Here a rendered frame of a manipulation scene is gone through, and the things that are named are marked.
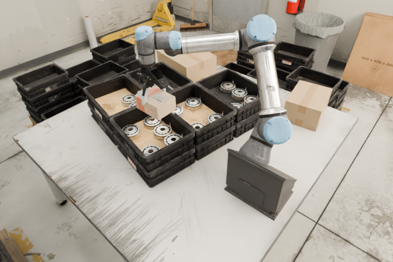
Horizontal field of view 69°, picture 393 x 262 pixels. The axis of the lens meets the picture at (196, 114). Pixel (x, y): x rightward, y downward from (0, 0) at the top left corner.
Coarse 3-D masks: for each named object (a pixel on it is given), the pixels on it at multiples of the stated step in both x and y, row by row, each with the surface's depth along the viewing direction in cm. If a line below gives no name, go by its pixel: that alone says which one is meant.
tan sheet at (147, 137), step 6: (144, 132) 162; (150, 132) 162; (174, 132) 162; (138, 138) 158; (144, 138) 158; (150, 138) 158; (138, 144) 154; (144, 144) 154; (150, 144) 154; (156, 144) 154; (162, 144) 154
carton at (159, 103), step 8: (152, 88) 144; (136, 96) 138; (152, 96) 138; (160, 96) 137; (168, 96) 137; (136, 104) 142; (152, 104) 133; (160, 104) 132; (168, 104) 136; (152, 112) 135; (160, 112) 134; (168, 112) 138
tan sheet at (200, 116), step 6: (186, 108) 180; (204, 108) 180; (186, 114) 175; (192, 114) 175; (198, 114) 175; (204, 114) 175; (210, 114) 175; (186, 120) 170; (192, 120) 170; (198, 120) 170; (204, 120) 170
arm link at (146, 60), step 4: (140, 56) 124; (144, 56) 123; (148, 56) 123; (152, 56) 124; (140, 60) 125; (144, 60) 124; (148, 60) 124; (152, 60) 125; (144, 64) 126; (148, 64) 126
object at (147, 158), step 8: (112, 120) 155; (120, 128) 150; (128, 136) 145; (184, 136) 144; (192, 136) 146; (168, 144) 139; (176, 144) 141; (136, 152) 138; (160, 152) 136; (144, 160) 133
